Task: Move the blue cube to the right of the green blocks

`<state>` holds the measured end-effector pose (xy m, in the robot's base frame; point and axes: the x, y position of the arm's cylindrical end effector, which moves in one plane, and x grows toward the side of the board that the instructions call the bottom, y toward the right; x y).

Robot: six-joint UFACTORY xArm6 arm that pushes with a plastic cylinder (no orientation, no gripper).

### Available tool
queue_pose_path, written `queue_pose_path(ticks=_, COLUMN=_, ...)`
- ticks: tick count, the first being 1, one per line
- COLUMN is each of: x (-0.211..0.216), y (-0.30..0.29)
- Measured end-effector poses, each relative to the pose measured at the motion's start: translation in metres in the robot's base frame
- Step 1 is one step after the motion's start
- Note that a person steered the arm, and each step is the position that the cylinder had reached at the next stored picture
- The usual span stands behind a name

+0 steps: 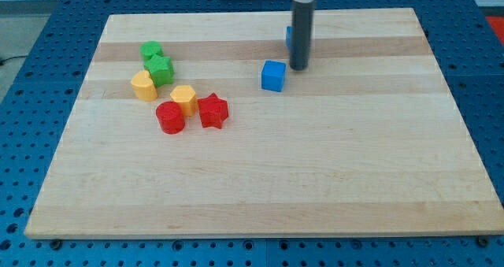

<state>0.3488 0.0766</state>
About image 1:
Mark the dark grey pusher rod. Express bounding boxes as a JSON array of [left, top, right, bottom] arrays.
[[289, 1, 316, 71]]

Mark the wooden board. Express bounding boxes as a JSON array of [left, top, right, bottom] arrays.
[[24, 8, 503, 239]]

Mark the green cylinder block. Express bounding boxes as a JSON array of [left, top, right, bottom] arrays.
[[139, 41, 164, 61]]

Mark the yellow hexagon block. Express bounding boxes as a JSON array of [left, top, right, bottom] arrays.
[[170, 85, 198, 117]]

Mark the yellow heart block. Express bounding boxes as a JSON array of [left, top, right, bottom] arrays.
[[130, 70, 158, 102]]

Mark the blue cube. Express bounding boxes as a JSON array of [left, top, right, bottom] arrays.
[[261, 61, 286, 92]]

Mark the black cable on floor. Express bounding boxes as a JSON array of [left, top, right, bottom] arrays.
[[0, 54, 28, 67]]

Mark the red cylinder block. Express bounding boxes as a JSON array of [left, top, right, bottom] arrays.
[[155, 101, 185, 135]]

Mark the green star block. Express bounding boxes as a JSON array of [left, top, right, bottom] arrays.
[[144, 55, 175, 87]]

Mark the red star block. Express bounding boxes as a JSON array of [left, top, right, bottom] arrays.
[[198, 93, 229, 129]]

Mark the blue block behind rod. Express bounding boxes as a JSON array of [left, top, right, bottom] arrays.
[[285, 26, 292, 50]]

